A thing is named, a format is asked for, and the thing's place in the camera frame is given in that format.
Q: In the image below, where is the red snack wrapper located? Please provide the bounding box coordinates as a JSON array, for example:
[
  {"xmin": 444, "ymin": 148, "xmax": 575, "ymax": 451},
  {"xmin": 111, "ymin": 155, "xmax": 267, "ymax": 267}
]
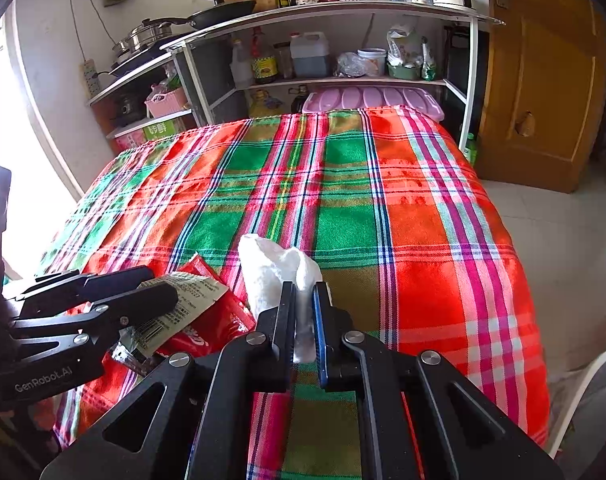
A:
[{"xmin": 123, "ymin": 255, "xmax": 255, "ymax": 358}]

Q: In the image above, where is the white tissue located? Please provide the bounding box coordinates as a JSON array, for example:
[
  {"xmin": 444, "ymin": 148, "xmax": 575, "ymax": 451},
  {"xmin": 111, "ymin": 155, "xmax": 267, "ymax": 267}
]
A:
[{"xmin": 238, "ymin": 234, "xmax": 323, "ymax": 363}]

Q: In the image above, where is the dark brown wrapper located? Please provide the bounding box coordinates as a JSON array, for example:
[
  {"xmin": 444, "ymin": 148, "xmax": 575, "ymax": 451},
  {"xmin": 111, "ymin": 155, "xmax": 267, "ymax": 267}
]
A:
[{"xmin": 111, "ymin": 327, "xmax": 160, "ymax": 376}]

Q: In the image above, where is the white trash bin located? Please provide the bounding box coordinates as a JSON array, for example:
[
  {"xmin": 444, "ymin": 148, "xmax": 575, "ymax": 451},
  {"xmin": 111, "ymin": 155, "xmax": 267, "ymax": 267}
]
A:
[{"xmin": 545, "ymin": 351, "xmax": 606, "ymax": 460}]

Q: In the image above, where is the white kitchen shelf rack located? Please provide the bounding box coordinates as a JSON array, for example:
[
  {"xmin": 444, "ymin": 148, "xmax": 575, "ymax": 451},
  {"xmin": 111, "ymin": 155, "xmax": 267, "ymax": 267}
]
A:
[{"xmin": 88, "ymin": 0, "xmax": 493, "ymax": 151}]

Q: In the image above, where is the plaid red green tablecloth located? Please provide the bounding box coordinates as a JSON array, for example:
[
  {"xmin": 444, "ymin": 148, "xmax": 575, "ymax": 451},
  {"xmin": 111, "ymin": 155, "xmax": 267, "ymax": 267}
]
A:
[{"xmin": 37, "ymin": 105, "xmax": 552, "ymax": 480}]

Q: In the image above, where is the green cardboard box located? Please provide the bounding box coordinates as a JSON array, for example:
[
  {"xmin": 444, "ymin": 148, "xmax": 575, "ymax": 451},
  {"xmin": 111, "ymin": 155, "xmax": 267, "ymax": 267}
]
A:
[{"xmin": 114, "ymin": 118, "xmax": 187, "ymax": 151}]

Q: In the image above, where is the pink plastic basket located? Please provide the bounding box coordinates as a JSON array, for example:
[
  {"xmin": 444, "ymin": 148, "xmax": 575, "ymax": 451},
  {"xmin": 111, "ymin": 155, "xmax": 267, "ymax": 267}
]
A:
[{"xmin": 144, "ymin": 84, "xmax": 189, "ymax": 118}]

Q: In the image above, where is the white power strip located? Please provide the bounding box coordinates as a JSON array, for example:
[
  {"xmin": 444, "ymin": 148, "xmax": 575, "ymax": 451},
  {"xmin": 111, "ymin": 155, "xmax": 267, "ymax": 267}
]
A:
[{"xmin": 82, "ymin": 58, "xmax": 101, "ymax": 98}]

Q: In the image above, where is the green bottle on floor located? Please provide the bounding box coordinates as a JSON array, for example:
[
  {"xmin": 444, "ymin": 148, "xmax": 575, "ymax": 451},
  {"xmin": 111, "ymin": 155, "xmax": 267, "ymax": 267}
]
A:
[{"xmin": 464, "ymin": 132, "xmax": 478, "ymax": 166}]

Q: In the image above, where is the purple lid storage bin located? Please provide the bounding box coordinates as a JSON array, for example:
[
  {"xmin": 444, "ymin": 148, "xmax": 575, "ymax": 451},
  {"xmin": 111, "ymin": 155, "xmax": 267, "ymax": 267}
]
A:
[{"xmin": 302, "ymin": 86, "xmax": 445, "ymax": 122}]

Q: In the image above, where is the yellow label sauce bottle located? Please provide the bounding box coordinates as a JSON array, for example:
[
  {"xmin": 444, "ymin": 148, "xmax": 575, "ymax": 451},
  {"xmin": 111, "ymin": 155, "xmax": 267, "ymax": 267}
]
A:
[{"xmin": 251, "ymin": 27, "xmax": 278, "ymax": 84}]

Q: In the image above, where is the steel pot with lid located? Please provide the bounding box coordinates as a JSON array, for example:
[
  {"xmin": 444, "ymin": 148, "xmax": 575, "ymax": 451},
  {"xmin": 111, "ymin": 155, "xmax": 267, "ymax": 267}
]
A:
[{"xmin": 112, "ymin": 18, "xmax": 173, "ymax": 63}]

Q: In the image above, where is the black frying pan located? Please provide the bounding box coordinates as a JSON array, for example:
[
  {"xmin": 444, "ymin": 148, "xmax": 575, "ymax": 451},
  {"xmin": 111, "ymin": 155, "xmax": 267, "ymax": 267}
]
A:
[{"xmin": 141, "ymin": 0, "xmax": 256, "ymax": 30}]

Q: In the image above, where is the white plastic tub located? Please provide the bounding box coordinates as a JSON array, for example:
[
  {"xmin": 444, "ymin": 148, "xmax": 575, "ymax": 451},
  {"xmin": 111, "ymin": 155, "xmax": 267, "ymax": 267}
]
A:
[{"xmin": 357, "ymin": 48, "xmax": 387, "ymax": 77}]

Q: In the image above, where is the white oil jug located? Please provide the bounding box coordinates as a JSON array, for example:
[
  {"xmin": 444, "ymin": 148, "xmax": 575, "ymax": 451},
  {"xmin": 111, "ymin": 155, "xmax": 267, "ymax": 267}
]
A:
[{"xmin": 290, "ymin": 32, "xmax": 331, "ymax": 78}]

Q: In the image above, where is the wooden door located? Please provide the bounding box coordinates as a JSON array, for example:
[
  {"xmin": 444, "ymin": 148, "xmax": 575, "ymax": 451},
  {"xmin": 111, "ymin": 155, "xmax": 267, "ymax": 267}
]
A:
[{"xmin": 476, "ymin": 0, "xmax": 606, "ymax": 193}]

